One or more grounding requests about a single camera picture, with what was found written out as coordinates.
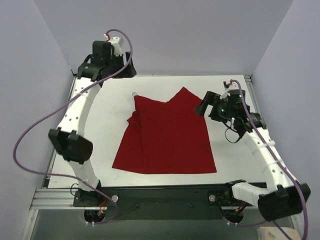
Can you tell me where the red t-shirt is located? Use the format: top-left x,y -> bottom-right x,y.
112,87 -> 217,175

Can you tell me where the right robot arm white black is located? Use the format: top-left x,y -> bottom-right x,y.
195,89 -> 311,222

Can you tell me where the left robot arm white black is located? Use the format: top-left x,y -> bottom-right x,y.
48,37 -> 137,206

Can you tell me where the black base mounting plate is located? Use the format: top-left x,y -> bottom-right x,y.
73,184 -> 250,223

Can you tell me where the beige foam block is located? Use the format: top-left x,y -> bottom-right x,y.
257,226 -> 301,240

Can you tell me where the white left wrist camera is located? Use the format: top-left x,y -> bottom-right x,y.
104,33 -> 124,57

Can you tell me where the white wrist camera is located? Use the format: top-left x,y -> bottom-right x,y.
104,33 -> 124,57
220,79 -> 238,99

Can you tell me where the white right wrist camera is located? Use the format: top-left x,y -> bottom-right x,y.
220,79 -> 238,99

